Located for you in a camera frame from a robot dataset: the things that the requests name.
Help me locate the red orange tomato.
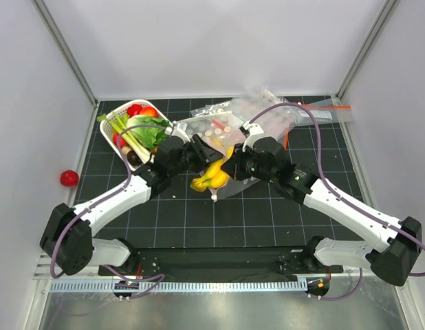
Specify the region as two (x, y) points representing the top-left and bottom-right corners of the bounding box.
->
(140, 107), (159, 118)

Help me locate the brown mushroom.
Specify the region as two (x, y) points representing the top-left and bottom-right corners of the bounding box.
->
(127, 151), (142, 166)

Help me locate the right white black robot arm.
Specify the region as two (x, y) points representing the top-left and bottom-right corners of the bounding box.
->
(221, 137), (422, 286)

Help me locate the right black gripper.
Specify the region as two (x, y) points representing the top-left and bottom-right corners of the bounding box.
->
(221, 142), (276, 184)

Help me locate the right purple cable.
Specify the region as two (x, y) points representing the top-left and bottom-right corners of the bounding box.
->
(248, 102), (425, 302)

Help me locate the white plastic basket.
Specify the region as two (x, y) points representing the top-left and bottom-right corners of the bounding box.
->
(97, 100), (170, 170)

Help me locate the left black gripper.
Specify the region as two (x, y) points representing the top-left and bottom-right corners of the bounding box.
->
(168, 134), (224, 177)

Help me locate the green celery stalk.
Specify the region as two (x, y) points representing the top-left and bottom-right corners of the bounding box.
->
(96, 110), (151, 162)

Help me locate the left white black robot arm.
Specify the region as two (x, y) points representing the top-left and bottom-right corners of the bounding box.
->
(40, 135), (223, 278)

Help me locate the yellow banana bunch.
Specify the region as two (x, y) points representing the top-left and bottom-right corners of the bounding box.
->
(190, 146), (234, 193)

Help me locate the left aluminium frame post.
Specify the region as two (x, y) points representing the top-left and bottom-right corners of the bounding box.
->
(32, 0), (97, 106)

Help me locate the red strawberry back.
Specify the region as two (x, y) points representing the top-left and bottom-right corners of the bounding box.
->
(127, 104), (142, 118)

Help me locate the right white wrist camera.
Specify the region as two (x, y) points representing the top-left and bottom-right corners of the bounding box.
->
(239, 121), (265, 148)

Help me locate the red apple front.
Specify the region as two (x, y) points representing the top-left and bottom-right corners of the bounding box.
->
(60, 170), (79, 187)

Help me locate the clear white-dotted zip bag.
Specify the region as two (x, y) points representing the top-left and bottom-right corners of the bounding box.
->
(177, 111), (245, 147)

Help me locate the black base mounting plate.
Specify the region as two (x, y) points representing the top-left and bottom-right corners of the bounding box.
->
(91, 246), (343, 283)

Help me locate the right aluminium frame post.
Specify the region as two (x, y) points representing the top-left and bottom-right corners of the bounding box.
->
(336, 0), (400, 99)

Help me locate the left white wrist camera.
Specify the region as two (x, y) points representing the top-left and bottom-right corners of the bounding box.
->
(164, 122), (190, 142)

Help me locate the black grid cutting mat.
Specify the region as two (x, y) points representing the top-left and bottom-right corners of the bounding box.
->
(71, 98), (363, 248)

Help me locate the pile of red-dotted bags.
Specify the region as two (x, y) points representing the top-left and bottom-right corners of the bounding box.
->
(226, 87), (304, 144)

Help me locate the slotted aluminium cable duct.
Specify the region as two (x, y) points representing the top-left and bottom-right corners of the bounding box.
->
(50, 278), (307, 294)

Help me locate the aluminium frame post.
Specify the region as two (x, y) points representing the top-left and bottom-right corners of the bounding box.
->
(336, 0), (400, 99)
(32, 0), (97, 106)

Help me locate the orange-edged flat bag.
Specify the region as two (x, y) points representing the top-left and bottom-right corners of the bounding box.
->
(283, 132), (289, 151)

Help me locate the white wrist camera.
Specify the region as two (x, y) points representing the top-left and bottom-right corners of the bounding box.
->
(239, 121), (265, 148)
(164, 122), (190, 142)

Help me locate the clear bag orange zipper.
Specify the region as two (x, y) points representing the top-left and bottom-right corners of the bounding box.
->
(297, 98), (354, 124)

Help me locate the small red strawberry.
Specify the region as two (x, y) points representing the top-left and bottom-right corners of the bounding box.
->
(112, 133), (127, 148)

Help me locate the green lettuce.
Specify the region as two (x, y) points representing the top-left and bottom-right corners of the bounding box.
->
(126, 115), (169, 150)

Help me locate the clear pink-dotted zip bag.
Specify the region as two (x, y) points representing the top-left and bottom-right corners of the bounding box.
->
(195, 130), (258, 202)

